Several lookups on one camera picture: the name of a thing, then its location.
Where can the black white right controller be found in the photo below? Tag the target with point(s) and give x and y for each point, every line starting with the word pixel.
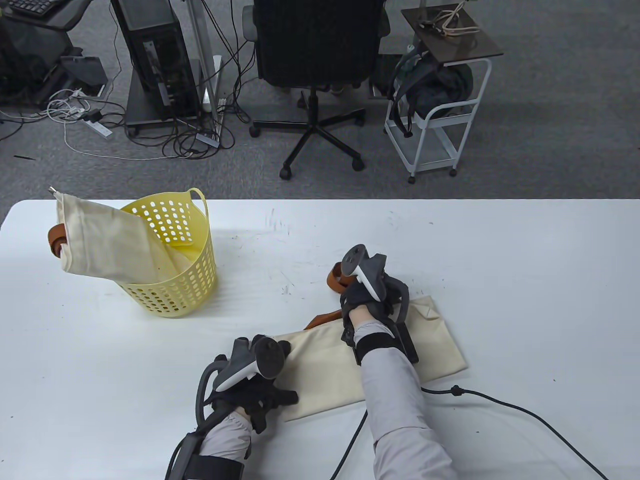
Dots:
pixel 370 275

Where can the black left wrist band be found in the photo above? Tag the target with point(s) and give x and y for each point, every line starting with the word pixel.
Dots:
pixel 215 467

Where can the cream tote bag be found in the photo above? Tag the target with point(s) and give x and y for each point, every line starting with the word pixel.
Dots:
pixel 110 240

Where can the person's right hand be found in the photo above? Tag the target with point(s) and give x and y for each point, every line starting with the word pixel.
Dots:
pixel 352 297

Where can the flower print canvas bag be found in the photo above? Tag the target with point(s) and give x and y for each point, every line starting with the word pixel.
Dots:
pixel 325 365

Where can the yellow plastic basket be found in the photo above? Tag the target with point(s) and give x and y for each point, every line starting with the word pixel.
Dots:
pixel 195 280

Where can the black keyboard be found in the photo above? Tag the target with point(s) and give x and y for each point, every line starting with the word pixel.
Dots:
pixel 30 6

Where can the black office chair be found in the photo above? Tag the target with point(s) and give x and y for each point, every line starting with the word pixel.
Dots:
pixel 315 40

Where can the white power strip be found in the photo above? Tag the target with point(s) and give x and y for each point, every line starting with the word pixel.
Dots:
pixel 100 130

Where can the person's left hand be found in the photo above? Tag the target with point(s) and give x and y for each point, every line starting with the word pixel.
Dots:
pixel 260 395

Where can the person's right forearm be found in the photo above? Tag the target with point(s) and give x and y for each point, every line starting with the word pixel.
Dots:
pixel 395 400

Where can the black right wrist band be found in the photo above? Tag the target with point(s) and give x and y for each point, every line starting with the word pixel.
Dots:
pixel 380 342

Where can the black white left controller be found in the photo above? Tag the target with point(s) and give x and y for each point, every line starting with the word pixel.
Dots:
pixel 267 357

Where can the black backpack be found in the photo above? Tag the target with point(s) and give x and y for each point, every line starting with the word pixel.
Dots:
pixel 440 85

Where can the black wrist band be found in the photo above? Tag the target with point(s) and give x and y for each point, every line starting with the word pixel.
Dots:
pixel 380 342
pixel 215 467

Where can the aluminium floor post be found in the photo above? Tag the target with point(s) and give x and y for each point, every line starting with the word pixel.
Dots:
pixel 202 50

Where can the black standing desk frame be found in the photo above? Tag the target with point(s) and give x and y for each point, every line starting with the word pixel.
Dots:
pixel 40 50

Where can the person's left forearm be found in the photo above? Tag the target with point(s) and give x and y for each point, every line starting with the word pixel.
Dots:
pixel 225 435

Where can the black white controller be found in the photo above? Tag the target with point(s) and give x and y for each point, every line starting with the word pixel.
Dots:
pixel 267 357
pixel 370 275

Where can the white rolling cart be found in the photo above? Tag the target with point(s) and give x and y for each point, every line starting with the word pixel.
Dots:
pixel 465 47

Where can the black computer tower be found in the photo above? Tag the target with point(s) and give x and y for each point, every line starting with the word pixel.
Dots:
pixel 155 50

